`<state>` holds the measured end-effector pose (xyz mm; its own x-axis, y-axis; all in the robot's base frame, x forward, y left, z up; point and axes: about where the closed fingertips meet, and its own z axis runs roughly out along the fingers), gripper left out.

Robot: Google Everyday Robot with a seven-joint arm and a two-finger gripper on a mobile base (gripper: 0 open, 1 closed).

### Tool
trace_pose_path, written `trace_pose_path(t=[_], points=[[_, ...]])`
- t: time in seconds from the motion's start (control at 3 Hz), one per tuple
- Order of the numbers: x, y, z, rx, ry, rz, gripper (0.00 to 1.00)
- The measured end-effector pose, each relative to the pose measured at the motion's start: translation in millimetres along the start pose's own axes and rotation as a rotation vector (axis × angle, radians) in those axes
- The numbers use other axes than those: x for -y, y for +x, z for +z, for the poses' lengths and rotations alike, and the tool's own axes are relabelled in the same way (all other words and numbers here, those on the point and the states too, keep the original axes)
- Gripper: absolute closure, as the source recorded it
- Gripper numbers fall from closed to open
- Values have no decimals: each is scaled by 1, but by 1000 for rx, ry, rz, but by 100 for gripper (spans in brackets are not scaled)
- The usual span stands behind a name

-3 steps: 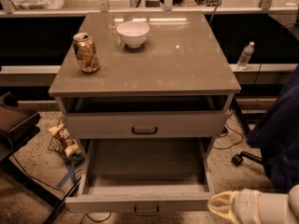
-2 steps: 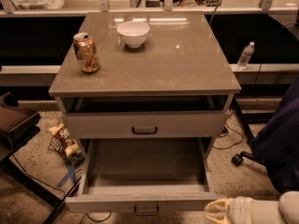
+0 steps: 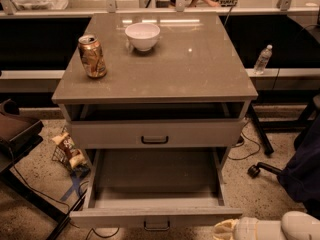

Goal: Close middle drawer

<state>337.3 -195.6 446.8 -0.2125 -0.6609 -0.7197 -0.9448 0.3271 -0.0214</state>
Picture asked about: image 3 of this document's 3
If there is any snack bag in wire basket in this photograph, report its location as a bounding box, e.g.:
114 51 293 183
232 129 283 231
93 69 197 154
52 128 90 173

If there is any dented orange soda can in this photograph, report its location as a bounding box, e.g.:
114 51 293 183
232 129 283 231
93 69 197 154
78 34 107 78

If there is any black floor cable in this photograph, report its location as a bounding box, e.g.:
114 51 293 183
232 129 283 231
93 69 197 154
227 120 262 162

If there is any open bottom drawer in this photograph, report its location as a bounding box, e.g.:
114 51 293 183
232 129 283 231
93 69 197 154
71 148 242 231

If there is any dark brown chair left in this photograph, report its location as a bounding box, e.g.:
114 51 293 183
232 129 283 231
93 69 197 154
0 98 72 240

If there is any clear plastic water bottle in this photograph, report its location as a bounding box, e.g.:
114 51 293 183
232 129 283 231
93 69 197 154
254 44 273 75

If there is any black office chair with cloth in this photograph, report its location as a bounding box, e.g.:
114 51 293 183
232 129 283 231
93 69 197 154
247 93 320 218

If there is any middle drawer with black handle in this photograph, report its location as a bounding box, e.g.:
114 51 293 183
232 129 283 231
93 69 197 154
66 120 244 149

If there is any white bowl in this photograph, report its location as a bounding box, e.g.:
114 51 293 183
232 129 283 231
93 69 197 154
125 22 160 51

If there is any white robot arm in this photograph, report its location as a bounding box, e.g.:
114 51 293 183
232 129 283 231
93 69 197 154
213 211 320 240

